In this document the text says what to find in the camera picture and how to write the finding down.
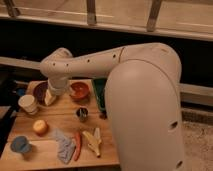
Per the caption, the yellow red apple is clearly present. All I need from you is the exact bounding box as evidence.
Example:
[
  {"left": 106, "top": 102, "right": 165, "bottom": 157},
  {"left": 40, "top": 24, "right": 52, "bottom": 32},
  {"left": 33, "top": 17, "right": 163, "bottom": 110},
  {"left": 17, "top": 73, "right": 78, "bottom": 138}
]
[{"left": 33, "top": 120, "right": 48, "bottom": 135}]

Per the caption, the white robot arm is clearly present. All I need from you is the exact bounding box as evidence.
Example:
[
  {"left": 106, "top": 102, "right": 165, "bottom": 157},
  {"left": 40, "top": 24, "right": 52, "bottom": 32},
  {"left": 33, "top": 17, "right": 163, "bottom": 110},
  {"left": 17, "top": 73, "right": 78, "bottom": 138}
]
[{"left": 40, "top": 43, "right": 186, "bottom": 171}]

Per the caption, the white plastic cup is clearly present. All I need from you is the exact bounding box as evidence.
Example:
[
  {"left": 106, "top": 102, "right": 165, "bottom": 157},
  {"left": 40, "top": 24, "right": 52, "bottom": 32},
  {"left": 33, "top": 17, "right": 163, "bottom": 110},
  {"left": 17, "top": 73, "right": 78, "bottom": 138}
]
[{"left": 18, "top": 94, "right": 38, "bottom": 115}]

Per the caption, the small metal cup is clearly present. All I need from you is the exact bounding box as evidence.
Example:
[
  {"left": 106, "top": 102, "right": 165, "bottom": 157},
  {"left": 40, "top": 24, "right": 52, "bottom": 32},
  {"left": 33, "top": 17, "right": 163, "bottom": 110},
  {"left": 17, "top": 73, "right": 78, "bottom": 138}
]
[{"left": 76, "top": 107, "right": 88, "bottom": 122}]

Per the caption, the blue plastic cup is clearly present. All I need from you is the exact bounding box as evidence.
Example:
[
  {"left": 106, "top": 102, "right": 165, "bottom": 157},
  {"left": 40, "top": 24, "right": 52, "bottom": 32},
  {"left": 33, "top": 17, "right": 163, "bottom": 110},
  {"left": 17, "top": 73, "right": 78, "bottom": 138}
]
[{"left": 10, "top": 136, "right": 31, "bottom": 154}]

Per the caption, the purple bowl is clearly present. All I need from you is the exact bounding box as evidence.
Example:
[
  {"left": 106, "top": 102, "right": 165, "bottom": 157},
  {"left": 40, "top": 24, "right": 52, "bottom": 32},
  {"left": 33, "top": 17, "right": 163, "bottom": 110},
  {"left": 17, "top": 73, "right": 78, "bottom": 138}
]
[{"left": 33, "top": 82, "right": 48, "bottom": 104}]

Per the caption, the blue object behind table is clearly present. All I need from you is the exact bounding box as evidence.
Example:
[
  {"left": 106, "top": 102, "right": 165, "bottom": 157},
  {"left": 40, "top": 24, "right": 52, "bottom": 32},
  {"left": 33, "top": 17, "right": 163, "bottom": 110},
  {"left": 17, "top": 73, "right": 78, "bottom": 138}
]
[{"left": 15, "top": 88, "right": 26, "bottom": 96}]

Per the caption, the wooden table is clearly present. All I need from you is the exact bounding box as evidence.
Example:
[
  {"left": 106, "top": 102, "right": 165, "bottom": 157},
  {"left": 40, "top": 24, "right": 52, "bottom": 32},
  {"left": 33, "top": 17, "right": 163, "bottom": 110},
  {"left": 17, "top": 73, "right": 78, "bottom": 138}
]
[{"left": 0, "top": 79, "right": 119, "bottom": 171}]

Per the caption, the orange bowl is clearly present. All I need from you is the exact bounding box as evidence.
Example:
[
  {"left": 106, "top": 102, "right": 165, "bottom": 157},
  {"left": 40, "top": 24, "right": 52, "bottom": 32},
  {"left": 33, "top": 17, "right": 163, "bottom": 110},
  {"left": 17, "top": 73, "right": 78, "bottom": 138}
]
[{"left": 70, "top": 82, "right": 90, "bottom": 101}]

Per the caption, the orange carrot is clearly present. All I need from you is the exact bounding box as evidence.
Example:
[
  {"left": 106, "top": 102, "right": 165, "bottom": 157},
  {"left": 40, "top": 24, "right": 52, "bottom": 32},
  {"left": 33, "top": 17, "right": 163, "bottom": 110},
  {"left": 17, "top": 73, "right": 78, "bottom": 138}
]
[{"left": 74, "top": 132, "right": 82, "bottom": 161}]

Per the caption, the grey blue cloth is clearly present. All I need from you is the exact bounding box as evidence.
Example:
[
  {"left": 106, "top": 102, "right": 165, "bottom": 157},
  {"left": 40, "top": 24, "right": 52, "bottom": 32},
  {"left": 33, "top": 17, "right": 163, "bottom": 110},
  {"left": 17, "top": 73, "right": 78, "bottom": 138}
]
[{"left": 52, "top": 129, "right": 76, "bottom": 164}]

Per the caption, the green plastic tray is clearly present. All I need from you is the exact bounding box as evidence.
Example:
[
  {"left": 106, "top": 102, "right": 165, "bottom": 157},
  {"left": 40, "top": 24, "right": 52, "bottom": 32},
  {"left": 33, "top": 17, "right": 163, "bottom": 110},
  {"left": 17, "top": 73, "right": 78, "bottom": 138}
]
[{"left": 92, "top": 79, "right": 106, "bottom": 112}]

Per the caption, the bunch of dark grapes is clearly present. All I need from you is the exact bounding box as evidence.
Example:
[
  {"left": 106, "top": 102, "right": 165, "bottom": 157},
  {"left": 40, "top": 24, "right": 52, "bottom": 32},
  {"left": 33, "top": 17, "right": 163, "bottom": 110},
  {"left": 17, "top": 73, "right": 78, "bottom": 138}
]
[{"left": 99, "top": 112, "right": 107, "bottom": 119}]

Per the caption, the peeled banana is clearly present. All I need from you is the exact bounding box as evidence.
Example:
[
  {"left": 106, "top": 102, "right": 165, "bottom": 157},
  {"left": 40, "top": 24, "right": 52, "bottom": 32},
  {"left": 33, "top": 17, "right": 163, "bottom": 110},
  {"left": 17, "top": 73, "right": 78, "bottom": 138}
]
[{"left": 83, "top": 127, "right": 102, "bottom": 157}]

